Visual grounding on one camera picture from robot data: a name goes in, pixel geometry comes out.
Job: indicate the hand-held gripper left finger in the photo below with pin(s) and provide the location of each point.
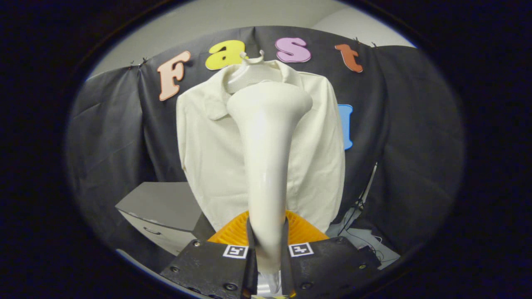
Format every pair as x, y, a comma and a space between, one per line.
208, 268

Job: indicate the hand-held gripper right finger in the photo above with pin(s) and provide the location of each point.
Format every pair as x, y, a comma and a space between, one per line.
328, 265

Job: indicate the cream button shirt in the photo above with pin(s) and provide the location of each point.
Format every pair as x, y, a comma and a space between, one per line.
208, 166

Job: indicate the white garment steamer head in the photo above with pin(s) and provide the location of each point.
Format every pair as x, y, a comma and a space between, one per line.
266, 166

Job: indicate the black box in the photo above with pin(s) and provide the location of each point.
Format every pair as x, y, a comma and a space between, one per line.
370, 254

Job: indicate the grey cabinet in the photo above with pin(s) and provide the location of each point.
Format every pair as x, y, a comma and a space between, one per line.
166, 203

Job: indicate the white plastic hanger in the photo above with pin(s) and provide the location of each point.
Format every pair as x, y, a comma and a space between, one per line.
249, 74

